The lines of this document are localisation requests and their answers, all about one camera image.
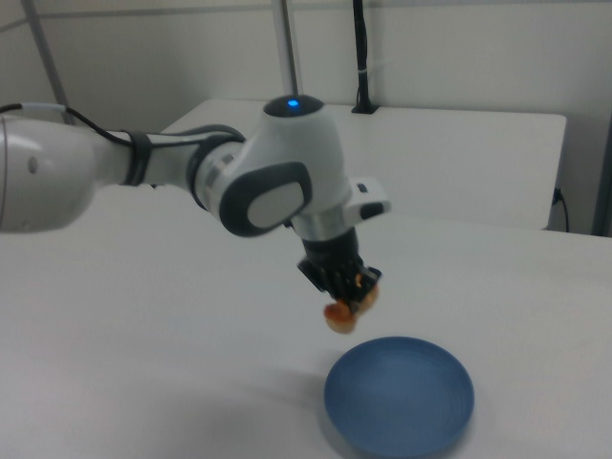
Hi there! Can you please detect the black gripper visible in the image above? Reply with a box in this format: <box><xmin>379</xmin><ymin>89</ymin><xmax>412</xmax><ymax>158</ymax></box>
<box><xmin>296</xmin><ymin>227</ymin><xmax>384</xmax><ymax>317</ymax></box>

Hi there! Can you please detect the golden braided bread roll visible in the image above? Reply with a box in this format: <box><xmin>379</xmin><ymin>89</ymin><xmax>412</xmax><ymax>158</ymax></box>
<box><xmin>322</xmin><ymin>285</ymin><xmax>383</xmax><ymax>335</ymax></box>

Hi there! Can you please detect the blue round plate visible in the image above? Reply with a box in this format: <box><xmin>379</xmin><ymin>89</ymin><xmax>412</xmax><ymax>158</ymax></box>
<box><xmin>323</xmin><ymin>336</ymin><xmax>476</xmax><ymax>456</ymax></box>

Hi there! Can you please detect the white background table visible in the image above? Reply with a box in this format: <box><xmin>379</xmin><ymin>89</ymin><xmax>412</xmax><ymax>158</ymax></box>
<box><xmin>160</xmin><ymin>98</ymin><xmax>569</xmax><ymax>231</ymax></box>

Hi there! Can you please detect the black pole with clamp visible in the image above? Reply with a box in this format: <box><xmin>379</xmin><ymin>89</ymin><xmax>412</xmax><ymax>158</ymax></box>
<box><xmin>351</xmin><ymin>0</ymin><xmax>380</xmax><ymax>115</ymax></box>

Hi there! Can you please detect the black hanging cable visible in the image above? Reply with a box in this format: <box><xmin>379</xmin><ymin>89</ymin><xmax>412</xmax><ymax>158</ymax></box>
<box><xmin>553</xmin><ymin>187</ymin><xmax>571</xmax><ymax>233</ymax></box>

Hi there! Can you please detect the black arm strap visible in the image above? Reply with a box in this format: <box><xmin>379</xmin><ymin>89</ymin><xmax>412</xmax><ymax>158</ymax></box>
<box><xmin>119</xmin><ymin>129</ymin><xmax>153</xmax><ymax>186</ymax></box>

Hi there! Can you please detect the grey vertical metal post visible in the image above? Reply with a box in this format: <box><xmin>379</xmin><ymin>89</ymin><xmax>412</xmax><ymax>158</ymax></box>
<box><xmin>276</xmin><ymin>0</ymin><xmax>306</xmax><ymax>97</ymax></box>

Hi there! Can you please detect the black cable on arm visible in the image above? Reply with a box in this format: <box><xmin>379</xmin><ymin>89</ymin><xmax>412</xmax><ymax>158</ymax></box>
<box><xmin>0</xmin><ymin>101</ymin><xmax>250</xmax><ymax>150</ymax></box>

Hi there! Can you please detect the grey slanted metal post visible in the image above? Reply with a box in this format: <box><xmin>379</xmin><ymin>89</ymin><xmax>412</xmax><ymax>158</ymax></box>
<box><xmin>21</xmin><ymin>0</ymin><xmax>73</xmax><ymax>126</ymax></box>

